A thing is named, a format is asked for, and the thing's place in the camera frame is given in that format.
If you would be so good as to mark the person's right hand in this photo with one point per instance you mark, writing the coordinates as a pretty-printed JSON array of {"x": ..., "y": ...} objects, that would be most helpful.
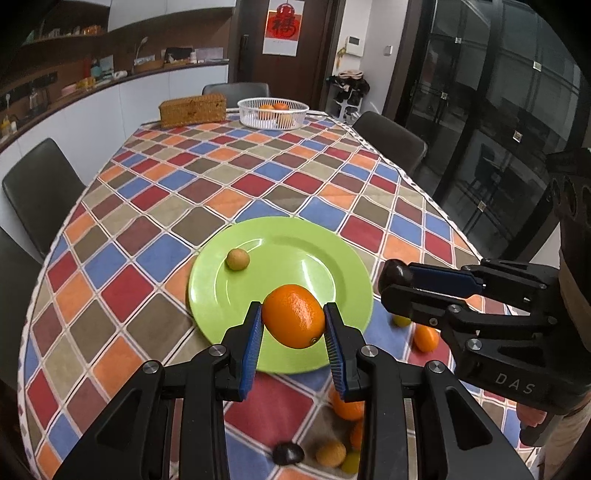
[{"x": 533, "y": 417}]

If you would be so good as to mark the white curved counter cabinet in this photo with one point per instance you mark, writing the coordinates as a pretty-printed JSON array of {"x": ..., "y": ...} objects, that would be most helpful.
[{"x": 115, "y": 110}]

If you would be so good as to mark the dark plum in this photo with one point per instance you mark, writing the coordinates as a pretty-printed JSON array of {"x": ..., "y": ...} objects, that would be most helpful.
[
  {"x": 393, "y": 274},
  {"x": 287, "y": 453}
]

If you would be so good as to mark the small orange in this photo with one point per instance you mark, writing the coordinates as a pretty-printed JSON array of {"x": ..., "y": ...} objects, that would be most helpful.
[
  {"x": 425, "y": 338},
  {"x": 356, "y": 434},
  {"x": 347, "y": 407}
]

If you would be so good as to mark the green plate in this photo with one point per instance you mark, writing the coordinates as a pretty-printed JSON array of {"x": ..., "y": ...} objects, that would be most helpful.
[{"x": 286, "y": 258}]

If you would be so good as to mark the checkered tablecloth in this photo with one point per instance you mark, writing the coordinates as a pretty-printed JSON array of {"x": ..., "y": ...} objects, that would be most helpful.
[{"x": 184, "y": 184}]

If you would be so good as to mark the white wall intercom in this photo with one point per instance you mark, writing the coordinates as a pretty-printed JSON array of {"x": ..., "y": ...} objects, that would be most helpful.
[{"x": 354, "y": 46}]

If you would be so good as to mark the rack with shoes and clothes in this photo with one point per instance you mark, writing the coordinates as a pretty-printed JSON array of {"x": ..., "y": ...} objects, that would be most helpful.
[{"x": 349, "y": 90}]

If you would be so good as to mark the small brown longan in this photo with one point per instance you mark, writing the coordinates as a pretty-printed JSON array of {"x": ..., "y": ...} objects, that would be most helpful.
[
  {"x": 330, "y": 453},
  {"x": 238, "y": 259}
]

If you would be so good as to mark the white desk lamp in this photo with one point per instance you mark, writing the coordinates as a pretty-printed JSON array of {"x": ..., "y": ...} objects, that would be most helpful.
[{"x": 141, "y": 53}]

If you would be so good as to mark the dark dining chair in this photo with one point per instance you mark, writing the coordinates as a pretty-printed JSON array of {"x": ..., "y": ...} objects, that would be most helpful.
[
  {"x": 41, "y": 189},
  {"x": 392, "y": 138},
  {"x": 235, "y": 89},
  {"x": 16, "y": 314}
]

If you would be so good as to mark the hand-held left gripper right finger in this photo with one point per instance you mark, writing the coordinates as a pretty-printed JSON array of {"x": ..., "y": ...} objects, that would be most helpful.
[{"x": 335, "y": 357}]

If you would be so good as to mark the large orange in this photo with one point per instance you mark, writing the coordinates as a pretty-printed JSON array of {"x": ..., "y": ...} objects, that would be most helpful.
[{"x": 294, "y": 316}]

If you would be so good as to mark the person's beige pants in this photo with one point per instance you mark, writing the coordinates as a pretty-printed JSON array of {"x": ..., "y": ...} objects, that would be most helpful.
[{"x": 572, "y": 443}]

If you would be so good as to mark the orange in basket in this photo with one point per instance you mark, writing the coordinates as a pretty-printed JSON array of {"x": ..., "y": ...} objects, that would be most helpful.
[
  {"x": 281, "y": 106},
  {"x": 266, "y": 111}
]

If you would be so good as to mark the white mesh basket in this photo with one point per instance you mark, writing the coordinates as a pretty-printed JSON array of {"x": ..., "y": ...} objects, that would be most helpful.
[{"x": 258, "y": 119}]

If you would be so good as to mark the red and white wall calendar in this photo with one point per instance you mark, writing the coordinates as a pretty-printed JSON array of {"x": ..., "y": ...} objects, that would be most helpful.
[{"x": 280, "y": 27}]

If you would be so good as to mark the black bag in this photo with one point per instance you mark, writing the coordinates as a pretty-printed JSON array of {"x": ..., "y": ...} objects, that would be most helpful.
[{"x": 178, "y": 53}]

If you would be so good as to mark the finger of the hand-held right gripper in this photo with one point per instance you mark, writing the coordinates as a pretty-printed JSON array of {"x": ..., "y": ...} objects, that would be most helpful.
[
  {"x": 443, "y": 279},
  {"x": 415, "y": 304}
]

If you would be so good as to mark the glass sliding door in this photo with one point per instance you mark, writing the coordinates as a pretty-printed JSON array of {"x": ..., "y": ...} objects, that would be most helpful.
[{"x": 498, "y": 101}]

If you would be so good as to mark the woven wicker box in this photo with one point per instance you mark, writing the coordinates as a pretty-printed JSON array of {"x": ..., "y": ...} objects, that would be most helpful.
[{"x": 191, "y": 110}]

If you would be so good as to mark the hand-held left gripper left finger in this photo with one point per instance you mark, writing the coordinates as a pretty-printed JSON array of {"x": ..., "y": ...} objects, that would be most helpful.
[{"x": 250, "y": 355}]

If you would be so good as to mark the pale orange fruit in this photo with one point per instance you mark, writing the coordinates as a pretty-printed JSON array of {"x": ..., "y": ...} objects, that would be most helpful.
[{"x": 284, "y": 120}]

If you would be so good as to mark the small yellow-green fruit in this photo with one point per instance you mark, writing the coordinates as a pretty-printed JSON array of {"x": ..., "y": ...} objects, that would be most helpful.
[
  {"x": 401, "y": 321},
  {"x": 351, "y": 463}
]

